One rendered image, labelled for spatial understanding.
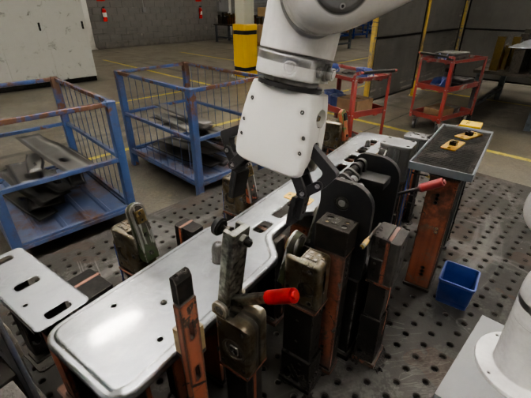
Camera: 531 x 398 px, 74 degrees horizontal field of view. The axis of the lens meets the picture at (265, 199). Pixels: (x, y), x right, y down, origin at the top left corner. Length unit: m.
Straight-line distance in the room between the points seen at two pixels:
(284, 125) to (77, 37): 8.50
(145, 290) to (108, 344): 0.13
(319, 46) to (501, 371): 0.79
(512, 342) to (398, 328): 0.31
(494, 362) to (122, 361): 0.76
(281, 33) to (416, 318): 0.93
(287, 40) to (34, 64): 8.31
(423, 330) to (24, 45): 8.23
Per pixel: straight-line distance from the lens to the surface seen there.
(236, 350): 0.64
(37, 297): 0.83
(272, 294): 0.52
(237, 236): 0.50
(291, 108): 0.40
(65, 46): 8.78
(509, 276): 1.45
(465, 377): 0.95
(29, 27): 8.60
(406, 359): 1.05
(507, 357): 0.95
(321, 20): 0.32
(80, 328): 0.73
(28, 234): 2.82
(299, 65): 0.39
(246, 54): 8.27
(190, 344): 0.54
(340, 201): 0.73
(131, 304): 0.74
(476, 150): 1.07
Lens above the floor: 1.49
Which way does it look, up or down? 29 degrees down
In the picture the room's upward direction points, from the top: straight up
